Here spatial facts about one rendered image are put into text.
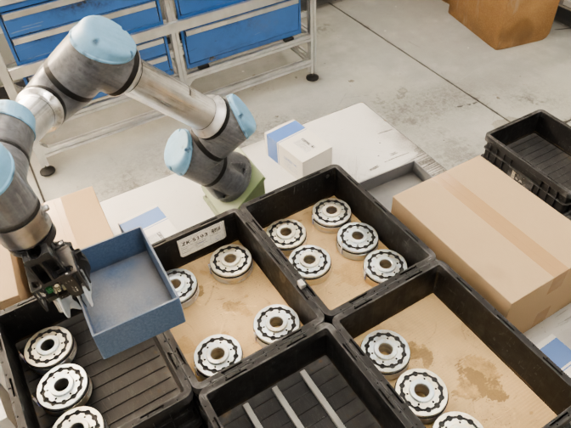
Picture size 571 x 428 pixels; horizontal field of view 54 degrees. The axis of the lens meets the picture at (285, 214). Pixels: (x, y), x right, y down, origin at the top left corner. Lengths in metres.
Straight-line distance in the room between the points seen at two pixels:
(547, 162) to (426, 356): 1.27
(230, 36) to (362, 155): 1.52
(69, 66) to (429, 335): 0.93
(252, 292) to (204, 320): 0.13
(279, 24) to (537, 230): 2.23
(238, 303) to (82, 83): 0.58
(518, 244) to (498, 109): 2.13
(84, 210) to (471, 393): 1.06
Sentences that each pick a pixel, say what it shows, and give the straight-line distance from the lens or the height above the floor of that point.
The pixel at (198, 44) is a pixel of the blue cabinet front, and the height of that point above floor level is 0.45.
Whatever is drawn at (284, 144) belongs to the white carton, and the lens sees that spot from 1.80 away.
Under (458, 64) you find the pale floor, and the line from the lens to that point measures 3.85.
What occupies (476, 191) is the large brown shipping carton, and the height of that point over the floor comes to 0.90.
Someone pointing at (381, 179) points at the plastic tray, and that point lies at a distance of 1.77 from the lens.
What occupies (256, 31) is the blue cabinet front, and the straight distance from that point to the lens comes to 3.28.
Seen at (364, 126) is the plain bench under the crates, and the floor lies 0.70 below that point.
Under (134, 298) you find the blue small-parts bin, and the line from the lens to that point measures 1.08.
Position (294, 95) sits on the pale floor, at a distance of 3.47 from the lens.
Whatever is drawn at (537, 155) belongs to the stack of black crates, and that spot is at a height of 0.49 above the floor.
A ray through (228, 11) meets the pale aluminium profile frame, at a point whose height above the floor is 0.59.
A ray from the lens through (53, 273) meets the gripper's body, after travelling 0.90.
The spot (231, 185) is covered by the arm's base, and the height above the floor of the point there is 0.85.
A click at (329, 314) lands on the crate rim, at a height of 0.93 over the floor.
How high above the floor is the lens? 1.89
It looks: 45 degrees down
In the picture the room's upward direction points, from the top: 4 degrees counter-clockwise
